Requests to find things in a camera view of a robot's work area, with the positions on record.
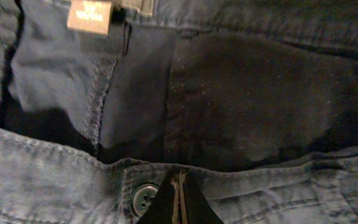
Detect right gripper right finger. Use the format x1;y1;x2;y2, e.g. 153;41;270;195
178;169;223;224

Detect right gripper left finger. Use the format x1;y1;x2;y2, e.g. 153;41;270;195
137;167;179;224

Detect navy blue shorts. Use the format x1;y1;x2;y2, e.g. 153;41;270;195
0;1;358;223

